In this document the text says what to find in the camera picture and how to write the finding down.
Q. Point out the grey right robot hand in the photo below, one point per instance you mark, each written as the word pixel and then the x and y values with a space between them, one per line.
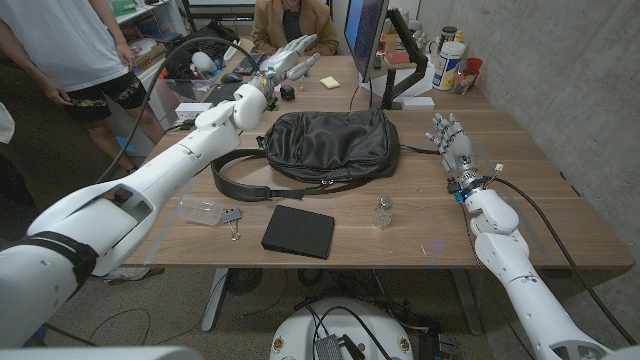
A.
pixel 457 150

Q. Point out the small clear glass bottle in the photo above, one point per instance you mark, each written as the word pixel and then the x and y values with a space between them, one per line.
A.
pixel 383 216

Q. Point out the computer monitor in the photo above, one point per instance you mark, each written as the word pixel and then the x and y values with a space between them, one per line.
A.
pixel 367 35

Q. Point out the black round device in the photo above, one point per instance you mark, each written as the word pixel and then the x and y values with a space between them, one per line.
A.
pixel 287 93

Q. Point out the red cup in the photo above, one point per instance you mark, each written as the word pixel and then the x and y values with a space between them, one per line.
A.
pixel 475 65

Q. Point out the person in white shirt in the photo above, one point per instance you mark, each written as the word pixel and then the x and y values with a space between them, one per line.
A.
pixel 65 40

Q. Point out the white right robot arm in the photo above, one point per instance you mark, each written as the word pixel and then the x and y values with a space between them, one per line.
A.
pixel 520 280

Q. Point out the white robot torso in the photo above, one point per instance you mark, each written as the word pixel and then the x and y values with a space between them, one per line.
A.
pixel 300 330

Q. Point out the person in tan jacket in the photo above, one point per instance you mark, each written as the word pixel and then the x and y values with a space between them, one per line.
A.
pixel 270 25

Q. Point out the black computer mouse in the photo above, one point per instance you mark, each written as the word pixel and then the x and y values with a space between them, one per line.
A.
pixel 231 78

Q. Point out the white flat box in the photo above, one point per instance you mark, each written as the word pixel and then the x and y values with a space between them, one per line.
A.
pixel 418 103

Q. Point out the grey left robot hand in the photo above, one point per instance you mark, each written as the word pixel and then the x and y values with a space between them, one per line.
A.
pixel 285 62

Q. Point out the black keyboard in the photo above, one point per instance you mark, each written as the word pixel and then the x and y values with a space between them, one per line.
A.
pixel 247 62

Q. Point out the white power strip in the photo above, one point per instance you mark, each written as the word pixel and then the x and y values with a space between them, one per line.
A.
pixel 190 110

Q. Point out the clear plastic container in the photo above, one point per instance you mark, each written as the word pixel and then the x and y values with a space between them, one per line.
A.
pixel 199 210

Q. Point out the black lidded tumbler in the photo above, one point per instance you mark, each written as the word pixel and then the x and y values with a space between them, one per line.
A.
pixel 448 34

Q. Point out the silver binder clip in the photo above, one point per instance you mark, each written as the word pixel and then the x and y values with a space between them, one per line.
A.
pixel 231 216

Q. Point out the white wipes canister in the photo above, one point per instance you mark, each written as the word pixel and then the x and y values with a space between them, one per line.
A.
pixel 446 67

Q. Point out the yellow sticky note pad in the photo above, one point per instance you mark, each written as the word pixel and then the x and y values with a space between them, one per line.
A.
pixel 330 82

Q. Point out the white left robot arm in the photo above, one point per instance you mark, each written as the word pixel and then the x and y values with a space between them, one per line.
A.
pixel 150 175

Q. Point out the black leather backpack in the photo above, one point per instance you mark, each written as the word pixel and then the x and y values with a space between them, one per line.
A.
pixel 330 142

